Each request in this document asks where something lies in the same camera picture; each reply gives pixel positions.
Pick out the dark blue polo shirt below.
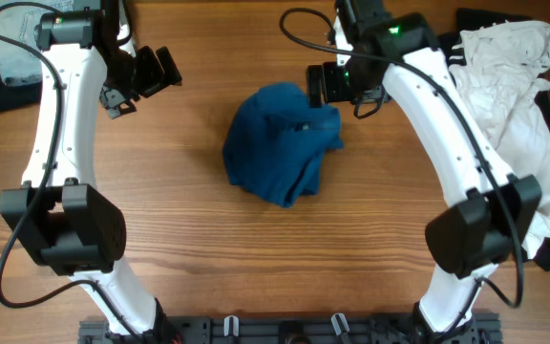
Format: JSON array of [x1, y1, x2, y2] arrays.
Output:
[[222, 82, 344, 208]]

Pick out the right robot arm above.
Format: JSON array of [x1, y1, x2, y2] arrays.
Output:
[[328, 1, 541, 343]]

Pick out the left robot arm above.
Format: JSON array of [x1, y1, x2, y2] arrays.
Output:
[[0, 1, 182, 343]]

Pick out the light blue denim jeans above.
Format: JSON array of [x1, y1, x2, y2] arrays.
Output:
[[0, 0, 136, 87]]

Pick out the white crumpled garment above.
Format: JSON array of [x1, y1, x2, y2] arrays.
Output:
[[449, 20, 550, 258]]

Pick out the black garment under white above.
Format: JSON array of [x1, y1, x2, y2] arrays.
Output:
[[438, 8, 550, 271]]

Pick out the right black cable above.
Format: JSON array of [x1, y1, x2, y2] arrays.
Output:
[[278, 7, 525, 335]]

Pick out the black cable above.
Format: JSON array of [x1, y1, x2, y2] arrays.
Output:
[[0, 0, 138, 343], [278, 7, 525, 335]]

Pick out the left black cable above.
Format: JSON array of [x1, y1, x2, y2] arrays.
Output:
[[0, 0, 138, 343]]

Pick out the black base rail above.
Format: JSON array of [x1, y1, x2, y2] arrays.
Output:
[[77, 312, 504, 344]]

